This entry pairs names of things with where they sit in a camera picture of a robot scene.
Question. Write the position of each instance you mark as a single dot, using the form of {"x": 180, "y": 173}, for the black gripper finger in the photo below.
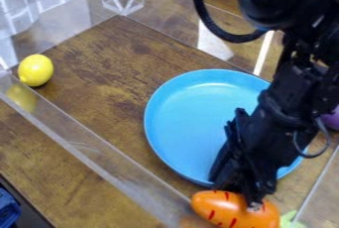
{"x": 226, "y": 170}
{"x": 253, "y": 181}

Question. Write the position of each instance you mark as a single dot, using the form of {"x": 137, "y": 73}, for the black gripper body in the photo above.
{"x": 276, "y": 133}

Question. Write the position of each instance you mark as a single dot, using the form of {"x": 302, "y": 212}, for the orange toy carrot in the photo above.
{"x": 226, "y": 210}

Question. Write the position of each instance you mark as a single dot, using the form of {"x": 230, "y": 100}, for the blue round plastic tray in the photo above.
{"x": 186, "y": 115}

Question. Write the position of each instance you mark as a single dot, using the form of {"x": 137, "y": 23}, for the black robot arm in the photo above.
{"x": 293, "y": 16}

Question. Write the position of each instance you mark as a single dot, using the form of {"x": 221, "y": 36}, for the purple toy eggplant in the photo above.
{"x": 332, "y": 119}

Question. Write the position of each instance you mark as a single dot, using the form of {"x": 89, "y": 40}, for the blue object at corner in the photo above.
{"x": 10, "y": 209}

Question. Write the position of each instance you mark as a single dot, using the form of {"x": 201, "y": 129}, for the yellow toy lemon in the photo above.
{"x": 35, "y": 70}

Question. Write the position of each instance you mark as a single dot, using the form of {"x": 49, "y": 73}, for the clear acrylic enclosure wall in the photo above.
{"x": 74, "y": 150}

